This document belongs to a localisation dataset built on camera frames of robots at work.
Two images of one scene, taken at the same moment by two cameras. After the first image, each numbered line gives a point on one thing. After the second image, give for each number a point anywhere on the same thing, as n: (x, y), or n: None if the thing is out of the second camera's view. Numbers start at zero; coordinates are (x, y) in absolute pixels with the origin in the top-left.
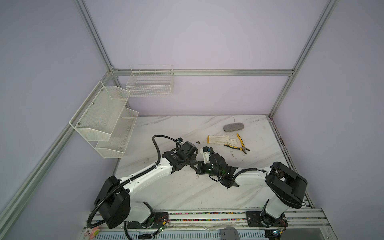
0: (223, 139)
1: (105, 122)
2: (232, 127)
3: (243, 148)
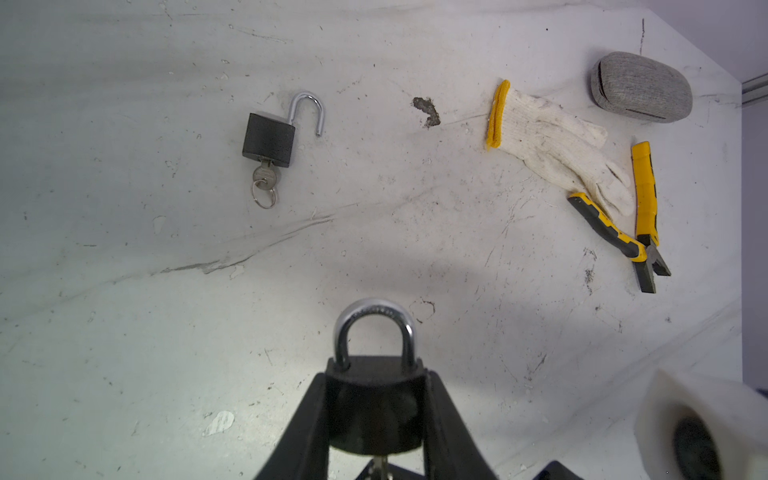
0: (560, 142)
1: None
2: (641, 87)
3: (641, 248)
